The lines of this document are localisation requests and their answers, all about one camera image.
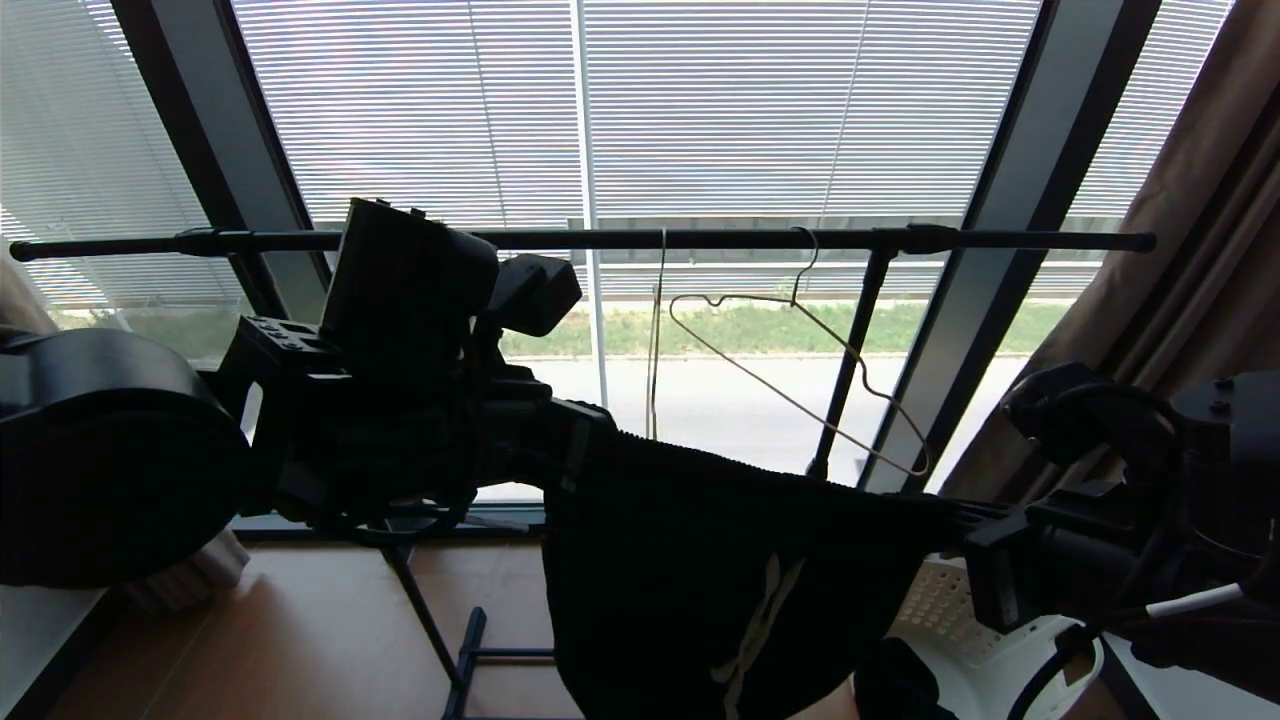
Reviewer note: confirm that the brown curtain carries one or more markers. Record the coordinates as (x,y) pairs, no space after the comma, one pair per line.
(1180,230)
(190,572)

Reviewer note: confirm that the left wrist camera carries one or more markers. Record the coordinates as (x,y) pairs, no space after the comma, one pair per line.
(535,295)

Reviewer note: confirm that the black garment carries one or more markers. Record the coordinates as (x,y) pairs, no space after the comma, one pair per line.
(895,685)
(680,580)

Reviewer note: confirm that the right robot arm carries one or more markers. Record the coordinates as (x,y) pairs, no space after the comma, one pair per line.
(1230,470)

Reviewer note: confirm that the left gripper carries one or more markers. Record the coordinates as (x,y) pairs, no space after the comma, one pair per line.
(530,440)

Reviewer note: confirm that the white laundry basket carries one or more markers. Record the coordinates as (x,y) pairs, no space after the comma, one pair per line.
(960,600)

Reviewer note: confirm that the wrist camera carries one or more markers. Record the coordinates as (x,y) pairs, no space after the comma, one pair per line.
(535,295)
(1050,410)

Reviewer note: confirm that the pink clothes hanger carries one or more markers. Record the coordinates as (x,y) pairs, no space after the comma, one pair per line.
(655,330)
(785,397)

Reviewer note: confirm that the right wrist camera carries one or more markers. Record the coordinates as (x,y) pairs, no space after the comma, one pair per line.
(1050,410)

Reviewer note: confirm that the window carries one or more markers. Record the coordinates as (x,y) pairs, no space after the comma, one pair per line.
(1050,150)

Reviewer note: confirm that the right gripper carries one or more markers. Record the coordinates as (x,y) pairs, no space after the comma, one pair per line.
(1060,555)

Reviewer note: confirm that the black clothes rack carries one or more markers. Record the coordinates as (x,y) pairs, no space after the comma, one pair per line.
(720,239)

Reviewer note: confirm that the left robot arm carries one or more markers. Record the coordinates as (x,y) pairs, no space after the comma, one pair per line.
(110,460)

